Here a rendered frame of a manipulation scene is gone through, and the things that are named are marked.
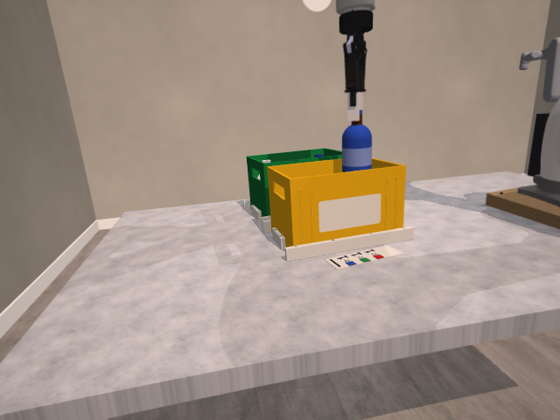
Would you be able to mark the yellow crate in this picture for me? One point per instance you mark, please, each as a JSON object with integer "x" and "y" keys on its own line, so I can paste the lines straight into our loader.
{"x": 317, "y": 201}

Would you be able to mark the green plastic crate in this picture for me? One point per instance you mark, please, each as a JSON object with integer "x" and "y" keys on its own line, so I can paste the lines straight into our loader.
{"x": 259, "y": 188}

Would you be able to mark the white paper pick list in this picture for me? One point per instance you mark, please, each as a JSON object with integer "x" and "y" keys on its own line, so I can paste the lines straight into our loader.
{"x": 365, "y": 256}

